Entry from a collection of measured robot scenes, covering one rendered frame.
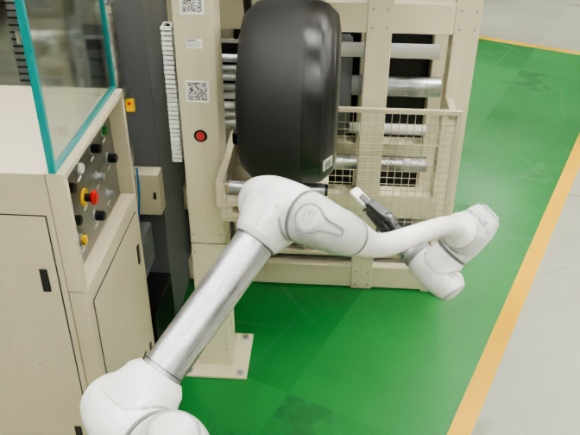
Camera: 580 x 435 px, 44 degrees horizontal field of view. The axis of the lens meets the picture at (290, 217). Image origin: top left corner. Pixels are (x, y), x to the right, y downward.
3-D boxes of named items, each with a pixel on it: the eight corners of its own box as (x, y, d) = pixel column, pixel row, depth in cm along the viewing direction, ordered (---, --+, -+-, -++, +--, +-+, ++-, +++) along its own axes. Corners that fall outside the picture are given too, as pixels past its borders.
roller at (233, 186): (225, 195, 249) (223, 188, 245) (226, 183, 251) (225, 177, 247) (327, 198, 247) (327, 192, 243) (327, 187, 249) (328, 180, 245)
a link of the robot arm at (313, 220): (377, 218, 171) (335, 200, 179) (337, 198, 157) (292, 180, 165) (355, 268, 171) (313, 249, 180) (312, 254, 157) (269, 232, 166)
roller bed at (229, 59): (204, 128, 286) (199, 54, 270) (210, 112, 298) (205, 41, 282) (254, 129, 285) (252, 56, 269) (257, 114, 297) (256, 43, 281)
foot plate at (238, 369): (180, 376, 296) (180, 372, 295) (192, 332, 319) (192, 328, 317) (246, 380, 295) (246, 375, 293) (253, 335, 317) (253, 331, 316)
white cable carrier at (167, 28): (172, 161, 251) (160, 26, 226) (175, 154, 256) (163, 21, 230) (185, 162, 251) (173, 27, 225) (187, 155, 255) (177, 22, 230)
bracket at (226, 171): (216, 207, 245) (215, 181, 240) (232, 153, 279) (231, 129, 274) (226, 207, 245) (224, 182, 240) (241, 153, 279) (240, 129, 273)
